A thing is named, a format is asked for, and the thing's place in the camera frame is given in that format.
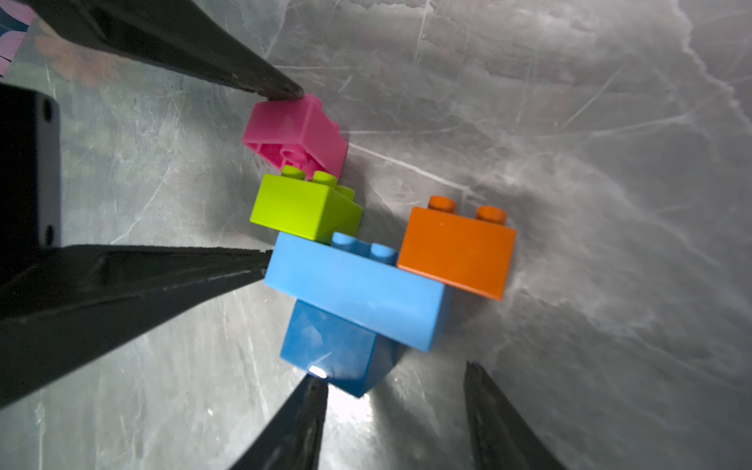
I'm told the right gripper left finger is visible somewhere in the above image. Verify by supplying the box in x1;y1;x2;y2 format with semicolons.
231;375;328;470

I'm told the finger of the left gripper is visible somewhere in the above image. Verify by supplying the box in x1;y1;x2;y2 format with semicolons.
1;245;271;407
26;0;305;100

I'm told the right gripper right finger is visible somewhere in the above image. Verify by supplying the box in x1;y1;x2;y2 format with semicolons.
463;362;565;470

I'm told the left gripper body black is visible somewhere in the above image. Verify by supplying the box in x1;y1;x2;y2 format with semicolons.
1;84;62;282

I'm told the dark blue small lego brick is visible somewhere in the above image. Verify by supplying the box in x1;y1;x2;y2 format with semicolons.
280;301;405;398

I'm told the pink lego brick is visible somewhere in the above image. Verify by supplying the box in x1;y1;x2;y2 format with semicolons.
242;94;348;178

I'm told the light blue long lego brick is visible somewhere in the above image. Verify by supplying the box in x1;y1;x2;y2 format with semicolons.
264;232;452;353

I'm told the orange lego brick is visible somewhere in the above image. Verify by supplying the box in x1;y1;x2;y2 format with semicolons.
398;196;516;301

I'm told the lime green lego brick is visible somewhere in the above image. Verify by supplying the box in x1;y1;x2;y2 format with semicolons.
250;166;363;244

